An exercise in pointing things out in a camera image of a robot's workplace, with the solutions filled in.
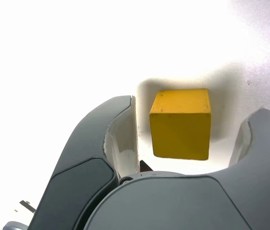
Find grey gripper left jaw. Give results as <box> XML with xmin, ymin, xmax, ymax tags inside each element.
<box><xmin>28</xmin><ymin>95</ymin><xmax>141</xmax><ymax>230</ymax></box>

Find black tape strip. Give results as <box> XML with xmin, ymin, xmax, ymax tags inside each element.
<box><xmin>19</xmin><ymin>199</ymin><xmax>37</xmax><ymax>214</ymax></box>

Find yellow cube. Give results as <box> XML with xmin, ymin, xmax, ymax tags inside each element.
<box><xmin>149</xmin><ymin>88</ymin><xmax>212</xmax><ymax>161</ymax></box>

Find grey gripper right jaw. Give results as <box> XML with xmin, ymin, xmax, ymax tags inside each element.
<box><xmin>84</xmin><ymin>108</ymin><xmax>270</xmax><ymax>230</ymax></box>

